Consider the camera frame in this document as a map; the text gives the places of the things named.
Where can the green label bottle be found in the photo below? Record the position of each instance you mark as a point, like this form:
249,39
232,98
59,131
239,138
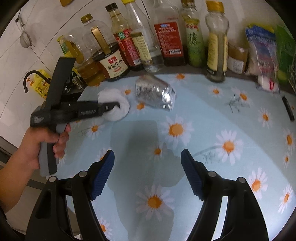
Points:
195,44

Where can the green yellow oil bottle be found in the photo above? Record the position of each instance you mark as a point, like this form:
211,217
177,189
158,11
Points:
66,46

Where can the metal wall strainer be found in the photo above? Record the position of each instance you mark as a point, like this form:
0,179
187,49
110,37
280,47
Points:
25,40

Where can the black faucet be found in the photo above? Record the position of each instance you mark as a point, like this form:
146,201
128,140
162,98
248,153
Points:
29,75

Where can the daisy print tablecloth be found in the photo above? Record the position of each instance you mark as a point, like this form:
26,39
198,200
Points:
208,129

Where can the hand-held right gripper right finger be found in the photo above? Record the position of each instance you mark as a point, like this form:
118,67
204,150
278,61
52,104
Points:
192,176

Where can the silver foil packet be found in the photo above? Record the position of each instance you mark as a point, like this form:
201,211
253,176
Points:
150,90

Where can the dark bottle red label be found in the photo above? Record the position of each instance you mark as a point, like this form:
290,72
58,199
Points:
168,39

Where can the clear bottle beige label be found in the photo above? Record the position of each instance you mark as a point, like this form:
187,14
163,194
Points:
141,46

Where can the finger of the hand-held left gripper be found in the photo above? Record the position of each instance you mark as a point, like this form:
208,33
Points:
106,107

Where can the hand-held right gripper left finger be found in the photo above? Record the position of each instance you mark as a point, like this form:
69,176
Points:
103,176

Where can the white towel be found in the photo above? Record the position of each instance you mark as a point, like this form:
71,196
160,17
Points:
120,113

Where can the green packet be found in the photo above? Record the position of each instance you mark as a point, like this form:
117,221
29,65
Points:
285,51

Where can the clear cooking oil jug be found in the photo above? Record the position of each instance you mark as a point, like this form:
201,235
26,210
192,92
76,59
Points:
90,71

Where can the yellow hanging object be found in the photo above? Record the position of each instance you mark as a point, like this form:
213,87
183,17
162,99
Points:
67,2

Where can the brown jar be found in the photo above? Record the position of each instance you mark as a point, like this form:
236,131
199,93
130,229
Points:
238,55

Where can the red label sauce bottle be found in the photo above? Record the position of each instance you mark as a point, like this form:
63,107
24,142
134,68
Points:
128,48

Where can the dark metal object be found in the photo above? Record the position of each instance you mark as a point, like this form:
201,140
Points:
77,82

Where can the blue white packet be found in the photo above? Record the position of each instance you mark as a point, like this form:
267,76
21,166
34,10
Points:
262,48

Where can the white pink packet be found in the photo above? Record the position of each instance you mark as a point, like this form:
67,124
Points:
268,83

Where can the black marker pen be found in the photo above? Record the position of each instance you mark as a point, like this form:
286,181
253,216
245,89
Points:
288,107

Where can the dark soy sauce jug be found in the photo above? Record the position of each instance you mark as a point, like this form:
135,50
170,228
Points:
113,66

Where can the yellow printed packet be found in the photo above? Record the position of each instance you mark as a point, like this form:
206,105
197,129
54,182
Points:
40,87

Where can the person's left hand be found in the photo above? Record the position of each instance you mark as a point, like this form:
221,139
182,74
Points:
34,141

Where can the clear bottle yellow label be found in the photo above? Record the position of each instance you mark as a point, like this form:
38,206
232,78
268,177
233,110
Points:
216,51

